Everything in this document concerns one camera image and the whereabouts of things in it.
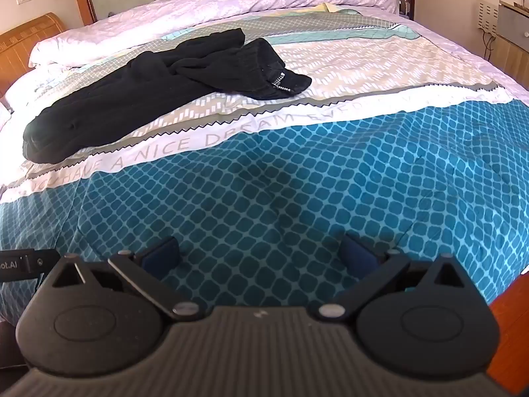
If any grey drawer cabinet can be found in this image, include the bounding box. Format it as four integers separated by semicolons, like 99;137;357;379
492;2;529;87

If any teal patterned quilt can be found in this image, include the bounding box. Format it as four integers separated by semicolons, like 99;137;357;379
0;6;529;327

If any black zip jacket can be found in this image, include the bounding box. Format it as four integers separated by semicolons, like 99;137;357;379
22;28;312;164

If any black cable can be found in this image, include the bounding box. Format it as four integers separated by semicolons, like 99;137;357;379
479;29;497;56

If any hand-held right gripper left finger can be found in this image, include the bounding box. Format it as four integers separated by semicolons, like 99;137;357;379
52;236;205;321

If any white wall socket strip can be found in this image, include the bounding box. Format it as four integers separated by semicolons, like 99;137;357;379
475;0;501;34

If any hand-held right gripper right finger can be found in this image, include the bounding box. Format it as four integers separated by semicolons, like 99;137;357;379
319;234;476;323

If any white pillow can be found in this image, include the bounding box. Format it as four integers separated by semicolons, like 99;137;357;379
4;66;83;108

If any lilac floral duvet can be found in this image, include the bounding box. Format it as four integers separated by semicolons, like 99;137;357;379
29;0;399;69

